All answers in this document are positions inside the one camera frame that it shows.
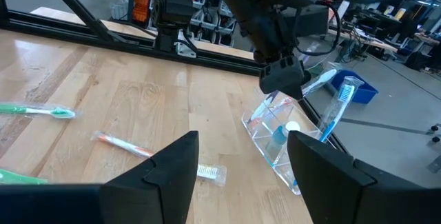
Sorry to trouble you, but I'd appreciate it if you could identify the blue plastic bin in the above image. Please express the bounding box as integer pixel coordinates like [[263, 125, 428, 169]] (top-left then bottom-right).
[[330, 69, 379, 105]]

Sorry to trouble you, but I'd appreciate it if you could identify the clear plastic cup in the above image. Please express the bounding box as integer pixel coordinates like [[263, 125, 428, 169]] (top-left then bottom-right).
[[240, 91, 340, 196]]

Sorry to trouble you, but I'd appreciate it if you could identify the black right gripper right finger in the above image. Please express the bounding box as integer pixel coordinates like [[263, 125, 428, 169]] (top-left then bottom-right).
[[287, 130, 441, 224]]

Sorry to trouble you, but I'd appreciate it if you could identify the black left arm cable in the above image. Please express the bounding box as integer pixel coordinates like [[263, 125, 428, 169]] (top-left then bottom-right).
[[296, 0, 406, 58]]

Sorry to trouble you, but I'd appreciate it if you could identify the cluttered office desk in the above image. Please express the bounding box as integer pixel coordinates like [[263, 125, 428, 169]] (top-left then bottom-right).
[[327, 0, 441, 70]]

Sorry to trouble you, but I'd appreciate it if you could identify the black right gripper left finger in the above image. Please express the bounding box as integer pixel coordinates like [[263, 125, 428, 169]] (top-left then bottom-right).
[[99, 130, 200, 224]]

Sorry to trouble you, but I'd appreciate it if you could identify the blue white toothbrush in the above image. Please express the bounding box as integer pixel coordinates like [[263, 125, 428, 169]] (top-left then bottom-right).
[[318, 75, 365, 143]]

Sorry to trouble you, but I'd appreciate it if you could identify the black aluminium table frame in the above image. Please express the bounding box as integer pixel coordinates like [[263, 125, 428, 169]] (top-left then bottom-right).
[[0, 0, 349, 156]]

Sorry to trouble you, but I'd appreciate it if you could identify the green white toothbrush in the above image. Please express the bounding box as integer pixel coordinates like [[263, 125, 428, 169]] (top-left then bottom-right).
[[0, 167, 50, 185], [0, 101, 76, 120]]

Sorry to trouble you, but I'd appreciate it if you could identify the white navy toothbrush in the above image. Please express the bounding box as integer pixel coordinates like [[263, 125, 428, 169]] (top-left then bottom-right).
[[247, 68, 338, 123]]

